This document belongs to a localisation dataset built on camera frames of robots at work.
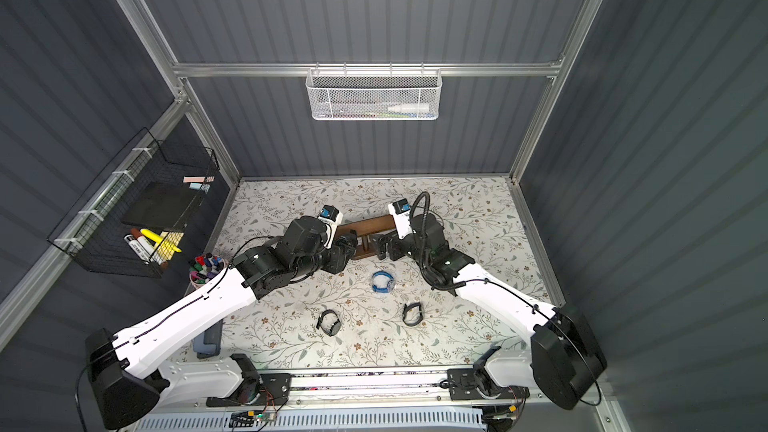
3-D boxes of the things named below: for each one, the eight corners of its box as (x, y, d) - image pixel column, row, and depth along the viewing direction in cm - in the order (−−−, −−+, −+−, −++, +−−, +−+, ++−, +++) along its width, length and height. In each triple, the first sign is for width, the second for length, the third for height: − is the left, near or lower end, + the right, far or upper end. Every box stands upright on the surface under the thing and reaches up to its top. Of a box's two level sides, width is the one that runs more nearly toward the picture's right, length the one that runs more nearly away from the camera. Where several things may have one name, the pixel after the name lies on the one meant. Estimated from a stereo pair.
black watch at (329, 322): (316, 327, 85) (313, 324, 83) (328, 310, 89) (326, 306, 86) (334, 339, 83) (332, 335, 81) (345, 320, 87) (344, 317, 84)
